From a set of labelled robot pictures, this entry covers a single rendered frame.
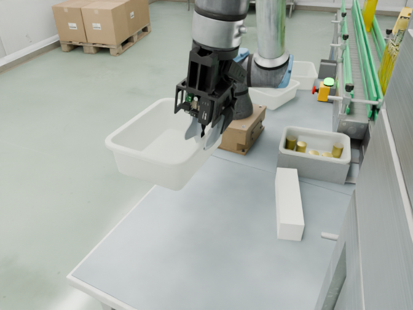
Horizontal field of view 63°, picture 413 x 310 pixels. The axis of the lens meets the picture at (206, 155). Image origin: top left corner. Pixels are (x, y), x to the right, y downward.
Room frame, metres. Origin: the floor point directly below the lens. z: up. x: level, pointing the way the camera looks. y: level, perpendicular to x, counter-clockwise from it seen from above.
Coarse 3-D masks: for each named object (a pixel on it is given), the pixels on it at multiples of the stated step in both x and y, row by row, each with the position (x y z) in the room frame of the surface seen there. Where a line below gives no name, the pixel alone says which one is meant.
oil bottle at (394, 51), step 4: (396, 48) 1.16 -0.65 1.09; (392, 52) 1.15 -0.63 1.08; (396, 52) 1.13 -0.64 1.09; (392, 56) 1.13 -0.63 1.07; (388, 60) 1.15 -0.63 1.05; (388, 64) 1.14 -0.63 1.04; (388, 68) 1.13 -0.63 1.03; (384, 72) 1.16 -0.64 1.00; (384, 76) 1.14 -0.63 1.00; (384, 80) 1.13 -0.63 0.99; (380, 84) 1.16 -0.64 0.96
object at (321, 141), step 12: (288, 132) 1.05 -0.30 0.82; (300, 132) 1.04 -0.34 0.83; (312, 132) 1.03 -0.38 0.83; (324, 132) 1.02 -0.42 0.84; (336, 132) 1.02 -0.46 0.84; (312, 144) 1.02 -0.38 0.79; (324, 144) 1.01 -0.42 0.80; (348, 144) 0.94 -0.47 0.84; (312, 156) 0.87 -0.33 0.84; (324, 156) 0.87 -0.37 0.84; (348, 156) 0.87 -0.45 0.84
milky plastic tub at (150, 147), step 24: (144, 120) 0.63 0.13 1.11; (168, 120) 0.69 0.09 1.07; (120, 144) 0.55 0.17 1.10; (144, 144) 0.61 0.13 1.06; (168, 144) 0.62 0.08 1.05; (192, 144) 0.62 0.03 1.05; (216, 144) 0.60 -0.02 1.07; (120, 168) 0.52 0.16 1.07; (144, 168) 0.49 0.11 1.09; (168, 168) 0.46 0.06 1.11; (192, 168) 0.50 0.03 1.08
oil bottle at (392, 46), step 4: (392, 44) 1.20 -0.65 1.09; (396, 44) 1.19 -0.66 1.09; (388, 48) 1.20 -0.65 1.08; (392, 48) 1.18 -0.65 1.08; (388, 52) 1.18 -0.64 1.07; (384, 56) 1.23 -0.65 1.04; (388, 56) 1.18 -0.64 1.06; (384, 60) 1.21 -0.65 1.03; (384, 64) 1.19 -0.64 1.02; (380, 68) 1.22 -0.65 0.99; (384, 68) 1.18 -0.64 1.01; (380, 72) 1.21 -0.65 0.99; (380, 76) 1.19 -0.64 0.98; (380, 80) 1.18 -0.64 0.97
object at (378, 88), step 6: (360, 12) 2.25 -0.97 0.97; (360, 18) 2.15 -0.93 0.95; (366, 36) 1.74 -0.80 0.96; (366, 42) 1.66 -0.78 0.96; (366, 48) 1.61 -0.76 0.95; (372, 60) 1.39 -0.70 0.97; (372, 66) 1.33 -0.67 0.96; (372, 72) 1.30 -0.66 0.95; (378, 78) 1.20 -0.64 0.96; (378, 84) 1.14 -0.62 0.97; (378, 90) 1.10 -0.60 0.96; (378, 96) 1.08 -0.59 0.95; (378, 108) 1.04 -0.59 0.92
